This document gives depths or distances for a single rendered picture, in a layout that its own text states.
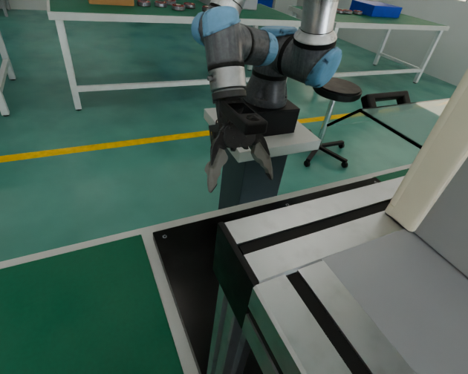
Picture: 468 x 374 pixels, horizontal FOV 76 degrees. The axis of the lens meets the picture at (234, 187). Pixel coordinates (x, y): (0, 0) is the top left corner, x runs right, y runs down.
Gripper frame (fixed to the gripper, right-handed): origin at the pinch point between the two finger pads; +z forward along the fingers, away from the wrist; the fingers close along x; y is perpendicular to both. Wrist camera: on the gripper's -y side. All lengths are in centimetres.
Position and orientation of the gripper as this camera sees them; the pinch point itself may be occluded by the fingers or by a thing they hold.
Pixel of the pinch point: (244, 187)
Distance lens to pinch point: 64.5
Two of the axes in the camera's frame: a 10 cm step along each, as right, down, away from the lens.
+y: -4.2, -1.3, 9.0
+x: -9.0, 1.9, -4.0
